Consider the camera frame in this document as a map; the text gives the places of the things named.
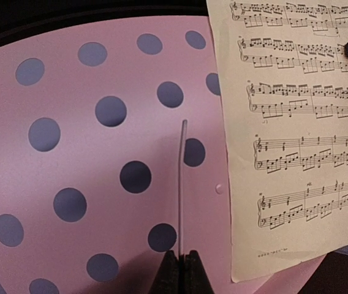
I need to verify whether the pink music stand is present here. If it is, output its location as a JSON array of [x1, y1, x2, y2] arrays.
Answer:
[[0, 16, 322, 293]]

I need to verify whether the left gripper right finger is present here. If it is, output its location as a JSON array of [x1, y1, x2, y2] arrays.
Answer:
[[183, 250, 214, 294]]

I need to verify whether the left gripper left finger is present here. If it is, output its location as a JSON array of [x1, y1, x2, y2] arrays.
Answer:
[[149, 251, 180, 294]]

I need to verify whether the yellow sheet music page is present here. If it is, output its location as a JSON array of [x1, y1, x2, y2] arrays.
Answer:
[[207, 1, 348, 282]]

